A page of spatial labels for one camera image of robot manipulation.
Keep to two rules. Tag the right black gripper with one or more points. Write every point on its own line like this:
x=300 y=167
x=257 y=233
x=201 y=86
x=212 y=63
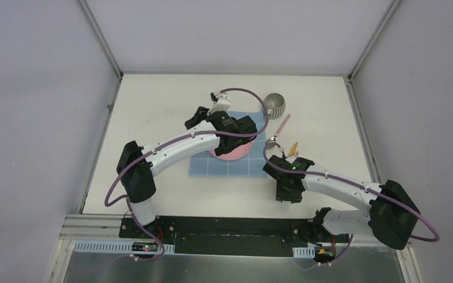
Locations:
x=281 y=196

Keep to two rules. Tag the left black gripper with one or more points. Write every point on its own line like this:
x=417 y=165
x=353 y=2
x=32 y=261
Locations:
x=209 y=117

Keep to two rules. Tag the gold table knife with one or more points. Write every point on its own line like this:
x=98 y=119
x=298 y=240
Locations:
x=293 y=151

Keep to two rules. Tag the pink plate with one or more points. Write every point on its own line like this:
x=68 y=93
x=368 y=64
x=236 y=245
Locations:
x=237 y=153

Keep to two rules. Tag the blue checked cloth napkin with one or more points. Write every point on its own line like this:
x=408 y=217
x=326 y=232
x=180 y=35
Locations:
x=206 y=164

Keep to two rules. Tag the pink handled spoon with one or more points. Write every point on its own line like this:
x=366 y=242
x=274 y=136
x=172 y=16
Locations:
x=270 y=143

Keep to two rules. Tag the grey ribbed mug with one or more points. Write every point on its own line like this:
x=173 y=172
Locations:
x=276 y=105

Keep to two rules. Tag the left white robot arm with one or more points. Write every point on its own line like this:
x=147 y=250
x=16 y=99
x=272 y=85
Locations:
x=139 y=165

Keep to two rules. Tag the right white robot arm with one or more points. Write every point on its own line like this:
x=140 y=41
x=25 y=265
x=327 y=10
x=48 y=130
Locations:
x=384 y=211

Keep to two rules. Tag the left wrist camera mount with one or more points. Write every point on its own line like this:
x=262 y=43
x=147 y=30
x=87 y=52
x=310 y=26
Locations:
x=221 y=102

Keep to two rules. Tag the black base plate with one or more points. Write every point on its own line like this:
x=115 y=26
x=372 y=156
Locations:
x=241 y=236

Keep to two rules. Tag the aluminium frame rail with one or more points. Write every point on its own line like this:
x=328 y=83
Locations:
x=111 y=248

